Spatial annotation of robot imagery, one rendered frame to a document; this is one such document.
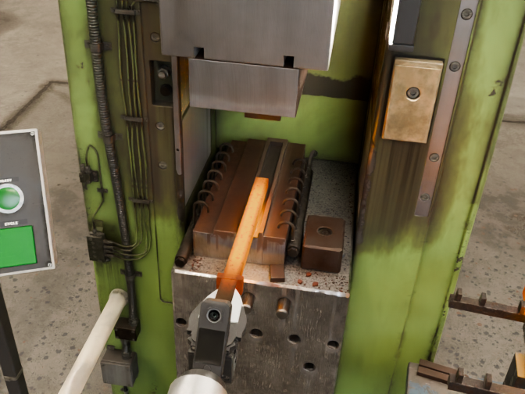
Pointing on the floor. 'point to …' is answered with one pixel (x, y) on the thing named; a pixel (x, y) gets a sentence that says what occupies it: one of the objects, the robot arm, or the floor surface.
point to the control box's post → (9, 352)
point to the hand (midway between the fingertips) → (227, 289)
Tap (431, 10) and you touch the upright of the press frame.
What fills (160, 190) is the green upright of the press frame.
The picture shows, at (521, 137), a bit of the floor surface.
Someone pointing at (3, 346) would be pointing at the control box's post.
